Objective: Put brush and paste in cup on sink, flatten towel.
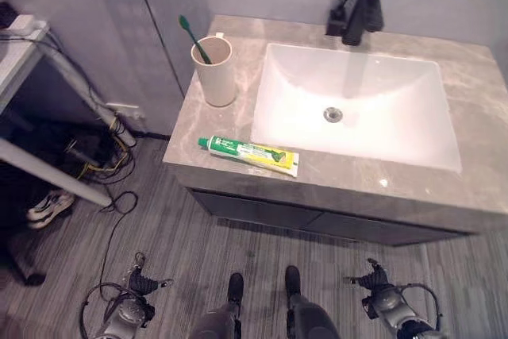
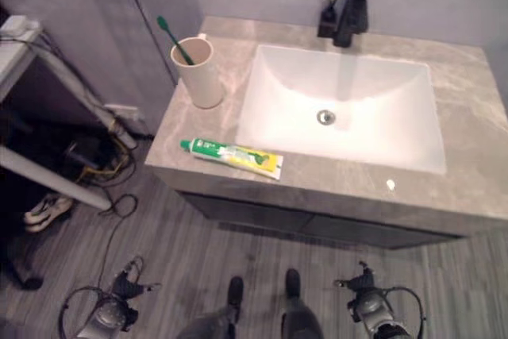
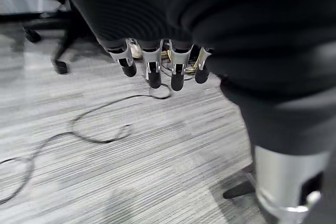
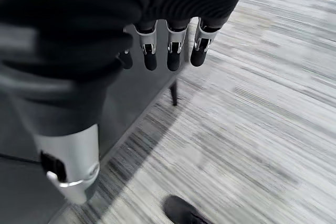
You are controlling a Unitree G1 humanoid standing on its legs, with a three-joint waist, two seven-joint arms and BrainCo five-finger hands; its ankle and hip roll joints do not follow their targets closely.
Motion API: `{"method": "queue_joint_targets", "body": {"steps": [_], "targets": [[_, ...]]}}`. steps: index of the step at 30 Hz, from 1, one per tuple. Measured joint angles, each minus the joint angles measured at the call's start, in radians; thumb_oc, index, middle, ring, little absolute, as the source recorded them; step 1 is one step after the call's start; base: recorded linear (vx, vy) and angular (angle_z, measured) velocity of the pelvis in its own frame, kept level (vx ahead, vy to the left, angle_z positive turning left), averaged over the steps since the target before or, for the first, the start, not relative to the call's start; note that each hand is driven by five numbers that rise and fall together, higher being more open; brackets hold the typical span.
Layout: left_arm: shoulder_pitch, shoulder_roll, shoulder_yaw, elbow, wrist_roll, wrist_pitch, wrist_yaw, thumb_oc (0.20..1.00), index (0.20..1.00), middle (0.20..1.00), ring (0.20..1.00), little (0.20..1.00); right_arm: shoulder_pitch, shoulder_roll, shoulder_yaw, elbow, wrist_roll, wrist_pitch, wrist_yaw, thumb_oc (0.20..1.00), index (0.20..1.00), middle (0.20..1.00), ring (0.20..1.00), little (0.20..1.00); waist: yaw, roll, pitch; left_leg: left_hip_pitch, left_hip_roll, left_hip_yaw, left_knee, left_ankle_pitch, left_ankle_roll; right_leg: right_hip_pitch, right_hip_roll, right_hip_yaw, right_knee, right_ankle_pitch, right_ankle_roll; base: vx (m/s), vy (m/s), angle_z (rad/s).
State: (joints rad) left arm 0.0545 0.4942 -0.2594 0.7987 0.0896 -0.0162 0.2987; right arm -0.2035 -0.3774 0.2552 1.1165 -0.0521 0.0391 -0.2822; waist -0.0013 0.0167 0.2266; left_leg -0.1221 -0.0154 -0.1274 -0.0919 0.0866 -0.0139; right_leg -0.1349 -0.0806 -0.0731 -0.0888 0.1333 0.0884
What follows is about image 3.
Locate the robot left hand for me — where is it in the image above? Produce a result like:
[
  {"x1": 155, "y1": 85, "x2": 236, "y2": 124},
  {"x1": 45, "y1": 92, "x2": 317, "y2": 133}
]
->
[{"x1": 51, "y1": 0, "x2": 336, "y2": 224}]

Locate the white shoe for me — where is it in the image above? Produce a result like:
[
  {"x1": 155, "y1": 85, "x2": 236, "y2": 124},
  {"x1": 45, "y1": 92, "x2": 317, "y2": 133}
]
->
[{"x1": 126, "y1": 38, "x2": 144, "y2": 59}]

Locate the black office chair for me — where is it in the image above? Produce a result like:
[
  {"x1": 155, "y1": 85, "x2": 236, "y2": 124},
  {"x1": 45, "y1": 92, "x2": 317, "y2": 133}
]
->
[{"x1": 0, "y1": 0, "x2": 106, "y2": 75}]

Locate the black stand leg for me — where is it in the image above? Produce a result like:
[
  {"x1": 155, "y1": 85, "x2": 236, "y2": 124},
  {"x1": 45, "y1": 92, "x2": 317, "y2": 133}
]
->
[{"x1": 222, "y1": 166, "x2": 258, "y2": 200}]

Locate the black cable on floor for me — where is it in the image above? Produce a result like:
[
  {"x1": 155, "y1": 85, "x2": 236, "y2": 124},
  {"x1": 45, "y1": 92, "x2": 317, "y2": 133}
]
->
[{"x1": 0, "y1": 83, "x2": 172, "y2": 205}]

